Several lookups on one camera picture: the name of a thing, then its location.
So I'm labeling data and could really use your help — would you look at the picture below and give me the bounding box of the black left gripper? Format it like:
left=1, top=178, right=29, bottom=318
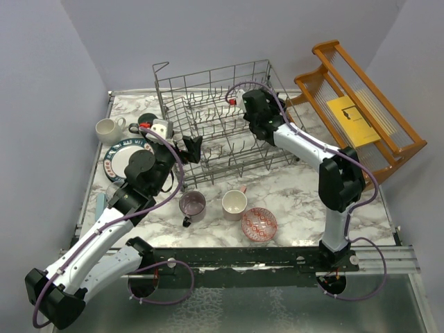
left=151, top=130, right=203, bottom=195

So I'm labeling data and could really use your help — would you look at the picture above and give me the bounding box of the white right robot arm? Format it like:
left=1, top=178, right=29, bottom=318
left=236, top=89, right=366, bottom=271

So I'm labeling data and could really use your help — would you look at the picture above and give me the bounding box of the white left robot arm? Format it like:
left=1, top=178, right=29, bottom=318
left=25, top=136, right=203, bottom=330

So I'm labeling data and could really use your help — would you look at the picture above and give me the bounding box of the wooden dish drying rack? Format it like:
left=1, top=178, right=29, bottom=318
left=286, top=40, right=427, bottom=184

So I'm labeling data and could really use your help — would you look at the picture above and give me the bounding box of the dark green mug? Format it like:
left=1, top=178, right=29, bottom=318
left=128, top=113, right=157, bottom=134

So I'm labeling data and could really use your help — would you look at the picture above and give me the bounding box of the round plate dark lettered rim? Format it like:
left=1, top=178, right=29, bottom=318
left=103, top=138, right=154, bottom=182

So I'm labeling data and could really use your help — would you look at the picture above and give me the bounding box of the cream mug at left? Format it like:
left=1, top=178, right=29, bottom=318
left=95, top=117, right=126, bottom=146

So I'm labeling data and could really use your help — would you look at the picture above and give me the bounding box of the clear drinking glass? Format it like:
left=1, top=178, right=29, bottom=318
left=105, top=182, right=123, bottom=202

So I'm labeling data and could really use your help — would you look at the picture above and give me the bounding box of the red patterned bowl left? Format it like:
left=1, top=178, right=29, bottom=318
left=241, top=207, right=278, bottom=242

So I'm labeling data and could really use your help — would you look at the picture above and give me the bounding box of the grey wire dish rack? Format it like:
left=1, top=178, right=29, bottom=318
left=152, top=60, right=299, bottom=189

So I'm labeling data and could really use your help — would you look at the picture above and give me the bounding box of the purple mug black handle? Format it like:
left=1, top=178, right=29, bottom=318
left=179, top=191, right=206, bottom=228

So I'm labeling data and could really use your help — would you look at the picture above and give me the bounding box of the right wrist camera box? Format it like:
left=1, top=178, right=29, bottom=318
left=228, top=89, right=245, bottom=108

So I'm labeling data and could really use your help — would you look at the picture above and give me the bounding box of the cream mug pink handle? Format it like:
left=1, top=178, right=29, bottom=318
left=221, top=186, right=248, bottom=221

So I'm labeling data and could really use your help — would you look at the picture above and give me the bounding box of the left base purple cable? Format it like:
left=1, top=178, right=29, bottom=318
left=126, top=258, right=196, bottom=306

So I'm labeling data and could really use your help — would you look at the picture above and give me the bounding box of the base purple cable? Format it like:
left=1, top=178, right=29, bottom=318
left=317, top=235, right=389, bottom=302
left=126, top=258, right=196, bottom=306

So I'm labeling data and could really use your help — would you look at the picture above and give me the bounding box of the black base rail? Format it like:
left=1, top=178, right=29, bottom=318
left=126, top=237, right=359, bottom=289

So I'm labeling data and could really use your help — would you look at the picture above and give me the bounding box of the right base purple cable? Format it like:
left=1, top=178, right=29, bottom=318
left=317, top=235, right=389, bottom=302

